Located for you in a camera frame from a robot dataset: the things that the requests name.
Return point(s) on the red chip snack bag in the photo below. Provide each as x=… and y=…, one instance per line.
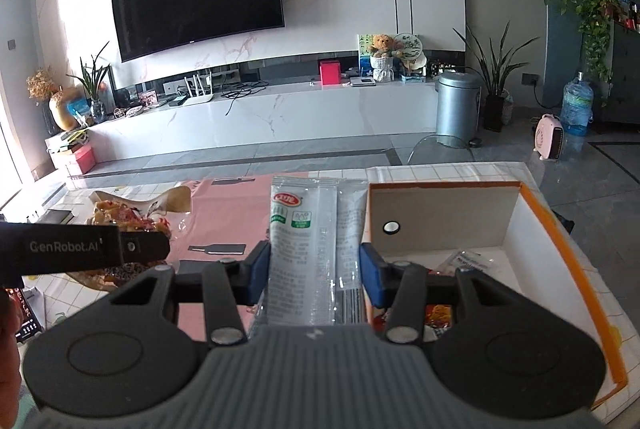
x=437, y=319

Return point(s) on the orange storage box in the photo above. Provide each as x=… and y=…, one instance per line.
x=528, y=250

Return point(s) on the orange peanut snack pack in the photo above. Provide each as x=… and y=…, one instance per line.
x=130, y=228

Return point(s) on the pink bottle print mat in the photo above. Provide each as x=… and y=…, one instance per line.
x=227, y=220

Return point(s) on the white checked tablecloth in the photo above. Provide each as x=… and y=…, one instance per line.
x=80, y=207

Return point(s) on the dark cabinet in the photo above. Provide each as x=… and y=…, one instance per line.
x=623, y=99

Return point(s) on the pink space heater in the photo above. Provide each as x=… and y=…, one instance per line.
x=549, y=138

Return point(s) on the white grey snack packet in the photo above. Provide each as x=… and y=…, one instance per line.
x=315, y=229

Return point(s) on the round hand fan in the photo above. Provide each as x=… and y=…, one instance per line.
x=409, y=50

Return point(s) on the person left hand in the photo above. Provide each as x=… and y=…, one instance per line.
x=10, y=377

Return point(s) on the white tv cabinet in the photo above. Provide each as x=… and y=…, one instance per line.
x=280, y=113

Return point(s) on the white wifi router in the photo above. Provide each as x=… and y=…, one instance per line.
x=199, y=90

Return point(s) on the red box on floor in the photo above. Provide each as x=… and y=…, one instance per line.
x=82, y=160

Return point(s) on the teddy bear in basket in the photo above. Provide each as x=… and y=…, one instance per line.
x=383, y=50

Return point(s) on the left potted green plant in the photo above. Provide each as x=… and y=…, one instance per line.
x=91, y=78

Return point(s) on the orange vase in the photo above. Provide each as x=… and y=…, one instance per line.
x=58, y=106

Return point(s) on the blue water jug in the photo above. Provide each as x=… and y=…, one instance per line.
x=576, y=108

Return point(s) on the tall leaf potted plant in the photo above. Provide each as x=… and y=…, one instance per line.
x=494, y=65

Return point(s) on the silver trash bin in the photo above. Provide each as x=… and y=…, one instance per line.
x=458, y=108

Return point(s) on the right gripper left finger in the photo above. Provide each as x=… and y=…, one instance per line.
x=228, y=284

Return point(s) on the hanging ivy plant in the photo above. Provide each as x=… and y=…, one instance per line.
x=596, y=19

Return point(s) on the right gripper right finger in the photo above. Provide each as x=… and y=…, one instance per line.
x=399, y=289

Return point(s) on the red box on cabinet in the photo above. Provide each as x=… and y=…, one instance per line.
x=330, y=72

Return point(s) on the smartphone with lit screen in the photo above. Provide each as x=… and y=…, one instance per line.
x=31, y=302

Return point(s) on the clear plastic bag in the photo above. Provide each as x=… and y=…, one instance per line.
x=466, y=260

